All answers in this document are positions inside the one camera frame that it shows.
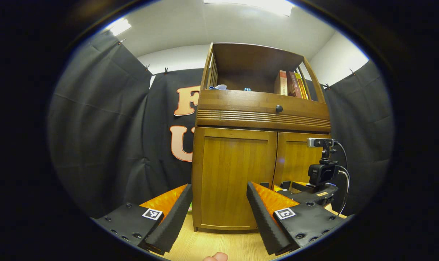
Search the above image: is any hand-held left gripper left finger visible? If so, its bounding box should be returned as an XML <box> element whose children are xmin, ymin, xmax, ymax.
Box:
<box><xmin>92</xmin><ymin>183</ymin><xmax>194</xmax><ymax>256</ymax></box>

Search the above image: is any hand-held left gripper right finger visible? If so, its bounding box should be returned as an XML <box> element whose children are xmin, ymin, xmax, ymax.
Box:
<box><xmin>245</xmin><ymin>181</ymin><xmax>352</xmax><ymax>256</ymax></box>

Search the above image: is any wooden shoe cabinet door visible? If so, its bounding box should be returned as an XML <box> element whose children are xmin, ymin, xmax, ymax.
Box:
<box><xmin>193</xmin><ymin>127</ymin><xmax>278</xmax><ymax>231</ymax></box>
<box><xmin>272</xmin><ymin>131</ymin><xmax>331</xmax><ymax>214</ymax></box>

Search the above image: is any wooden double-door shoe cabinet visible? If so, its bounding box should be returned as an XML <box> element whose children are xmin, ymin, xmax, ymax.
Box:
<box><xmin>191</xmin><ymin>42</ymin><xmax>331</xmax><ymax>232</ymax></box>

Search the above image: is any wooden cabinet drawer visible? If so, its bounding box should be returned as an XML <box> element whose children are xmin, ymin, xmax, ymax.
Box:
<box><xmin>196</xmin><ymin>90</ymin><xmax>331</xmax><ymax>133</ymax></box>

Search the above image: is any yellow book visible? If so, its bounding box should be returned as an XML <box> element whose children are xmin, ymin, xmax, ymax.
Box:
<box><xmin>295</xmin><ymin>72</ymin><xmax>309</xmax><ymax>100</ymax></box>

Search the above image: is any brown book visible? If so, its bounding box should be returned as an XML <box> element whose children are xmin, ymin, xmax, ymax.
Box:
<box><xmin>287</xmin><ymin>71</ymin><xmax>302</xmax><ymax>98</ymax></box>

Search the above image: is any black backdrop cloth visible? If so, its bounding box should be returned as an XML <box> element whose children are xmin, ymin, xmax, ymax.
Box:
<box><xmin>49</xmin><ymin>31</ymin><xmax>394</xmax><ymax>218</ymax></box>

